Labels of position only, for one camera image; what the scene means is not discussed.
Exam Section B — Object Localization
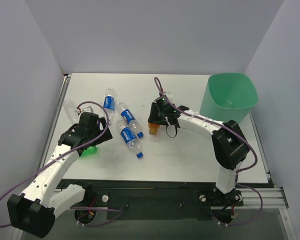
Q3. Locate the orange juice bottle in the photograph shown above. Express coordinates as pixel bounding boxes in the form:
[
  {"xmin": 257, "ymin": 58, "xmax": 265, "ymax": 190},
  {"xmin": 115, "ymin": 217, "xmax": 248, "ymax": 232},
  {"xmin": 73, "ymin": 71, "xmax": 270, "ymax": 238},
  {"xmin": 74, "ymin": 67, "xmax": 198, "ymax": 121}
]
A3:
[{"xmin": 148, "ymin": 122, "xmax": 160, "ymax": 136}]

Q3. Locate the pepsi bottle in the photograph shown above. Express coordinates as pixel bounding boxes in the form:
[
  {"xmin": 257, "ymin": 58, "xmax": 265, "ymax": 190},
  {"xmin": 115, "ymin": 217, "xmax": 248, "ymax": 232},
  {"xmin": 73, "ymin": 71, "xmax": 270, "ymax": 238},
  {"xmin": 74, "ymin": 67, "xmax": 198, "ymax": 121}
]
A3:
[
  {"xmin": 116, "ymin": 102, "xmax": 144, "ymax": 139},
  {"xmin": 115, "ymin": 120, "xmax": 144, "ymax": 159},
  {"xmin": 103, "ymin": 87, "xmax": 116, "ymax": 121}
]

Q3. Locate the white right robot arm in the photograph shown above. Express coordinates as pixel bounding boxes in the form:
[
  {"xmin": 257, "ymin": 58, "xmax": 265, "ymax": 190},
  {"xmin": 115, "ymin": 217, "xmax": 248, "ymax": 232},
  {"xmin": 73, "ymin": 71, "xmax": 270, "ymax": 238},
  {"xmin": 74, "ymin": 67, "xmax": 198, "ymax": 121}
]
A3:
[{"xmin": 148, "ymin": 97, "xmax": 249, "ymax": 205}]

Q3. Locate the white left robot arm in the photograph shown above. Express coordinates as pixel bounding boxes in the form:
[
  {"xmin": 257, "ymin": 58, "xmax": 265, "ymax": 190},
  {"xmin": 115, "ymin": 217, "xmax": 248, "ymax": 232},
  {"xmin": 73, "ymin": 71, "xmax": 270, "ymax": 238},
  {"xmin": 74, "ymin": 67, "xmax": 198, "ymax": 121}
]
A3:
[{"xmin": 7, "ymin": 112, "xmax": 113, "ymax": 238}]

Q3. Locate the green plastic bin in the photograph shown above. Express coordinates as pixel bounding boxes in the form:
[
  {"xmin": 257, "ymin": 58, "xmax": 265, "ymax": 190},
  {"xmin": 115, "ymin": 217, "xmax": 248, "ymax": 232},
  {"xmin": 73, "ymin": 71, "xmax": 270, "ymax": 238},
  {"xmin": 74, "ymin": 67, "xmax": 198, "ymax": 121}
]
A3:
[{"xmin": 199, "ymin": 73, "xmax": 259, "ymax": 123}]

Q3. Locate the green plastic bottle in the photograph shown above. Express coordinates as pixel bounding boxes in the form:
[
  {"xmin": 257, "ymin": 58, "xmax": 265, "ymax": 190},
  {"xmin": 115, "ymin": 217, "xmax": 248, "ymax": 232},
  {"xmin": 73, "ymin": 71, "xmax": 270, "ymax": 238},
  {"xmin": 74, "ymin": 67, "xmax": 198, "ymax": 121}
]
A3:
[{"xmin": 79, "ymin": 146, "xmax": 99, "ymax": 159}]

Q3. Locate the clear unlabelled bottle left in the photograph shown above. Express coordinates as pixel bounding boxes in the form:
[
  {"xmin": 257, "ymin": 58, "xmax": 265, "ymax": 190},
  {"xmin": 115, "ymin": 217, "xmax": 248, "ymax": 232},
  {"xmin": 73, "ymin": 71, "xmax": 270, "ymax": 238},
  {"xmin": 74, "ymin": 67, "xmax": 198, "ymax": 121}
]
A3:
[{"xmin": 63, "ymin": 99, "xmax": 79, "ymax": 125}]

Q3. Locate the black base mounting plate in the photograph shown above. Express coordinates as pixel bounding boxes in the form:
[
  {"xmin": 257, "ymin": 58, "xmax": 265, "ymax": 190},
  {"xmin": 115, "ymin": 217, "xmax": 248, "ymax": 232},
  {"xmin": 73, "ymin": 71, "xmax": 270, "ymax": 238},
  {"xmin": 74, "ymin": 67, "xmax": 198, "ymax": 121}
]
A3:
[{"xmin": 57, "ymin": 179, "xmax": 244, "ymax": 221}]

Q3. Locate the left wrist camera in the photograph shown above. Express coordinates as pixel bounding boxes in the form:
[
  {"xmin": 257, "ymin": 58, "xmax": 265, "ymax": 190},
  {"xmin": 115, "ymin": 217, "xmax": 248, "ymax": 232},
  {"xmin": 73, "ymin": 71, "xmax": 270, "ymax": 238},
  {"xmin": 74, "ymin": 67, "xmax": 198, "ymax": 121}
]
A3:
[{"xmin": 75, "ymin": 106, "xmax": 94, "ymax": 114}]

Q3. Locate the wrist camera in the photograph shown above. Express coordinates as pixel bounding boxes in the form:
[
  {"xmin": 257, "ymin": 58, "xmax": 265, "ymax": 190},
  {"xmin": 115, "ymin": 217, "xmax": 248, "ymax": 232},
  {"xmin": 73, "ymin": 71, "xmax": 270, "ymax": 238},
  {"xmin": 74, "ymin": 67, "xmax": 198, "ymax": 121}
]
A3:
[
  {"xmin": 75, "ymin": 106, "xmax": 94, "ymax": 114},
  {"xmin": 162, "ymin": 91, "xmax": 172, "ymax": 99}
]

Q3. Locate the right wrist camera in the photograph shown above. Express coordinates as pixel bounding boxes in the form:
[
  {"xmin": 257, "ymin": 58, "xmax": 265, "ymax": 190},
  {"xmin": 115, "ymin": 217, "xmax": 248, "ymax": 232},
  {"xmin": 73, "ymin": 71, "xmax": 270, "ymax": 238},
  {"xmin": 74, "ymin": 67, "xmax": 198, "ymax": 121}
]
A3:
[{"xmin": 162, "ymin": 91, "xmax": 172, "ymax": 99}]

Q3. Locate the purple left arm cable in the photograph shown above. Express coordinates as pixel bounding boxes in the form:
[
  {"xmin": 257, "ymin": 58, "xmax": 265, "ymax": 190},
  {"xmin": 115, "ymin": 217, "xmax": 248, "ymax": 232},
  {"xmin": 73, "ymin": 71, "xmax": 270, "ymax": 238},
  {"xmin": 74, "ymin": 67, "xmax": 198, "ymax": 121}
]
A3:
[{"xmin": 0, "ymin": 101, "xmax": 126, "ymax": 228}]

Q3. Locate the aluminium rail right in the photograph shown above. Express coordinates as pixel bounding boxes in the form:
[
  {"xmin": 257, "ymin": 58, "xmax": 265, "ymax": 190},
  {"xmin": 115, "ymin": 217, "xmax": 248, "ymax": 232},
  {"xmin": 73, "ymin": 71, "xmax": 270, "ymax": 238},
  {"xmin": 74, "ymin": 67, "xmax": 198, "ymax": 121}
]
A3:
[{"xmin": 239, "ymin": 188, "xmax": 289, "ymax": 209}]

